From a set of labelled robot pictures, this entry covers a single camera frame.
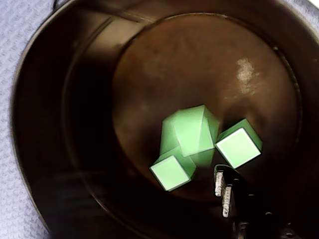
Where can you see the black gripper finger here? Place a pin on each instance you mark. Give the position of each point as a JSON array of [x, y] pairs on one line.
[[244, 206]]

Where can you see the green cube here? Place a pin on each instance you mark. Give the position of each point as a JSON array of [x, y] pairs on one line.
[[169, 173], [192, 129], [236, 148]]

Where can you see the black metal bucket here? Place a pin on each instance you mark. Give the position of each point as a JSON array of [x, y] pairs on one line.
[[74, 99]]

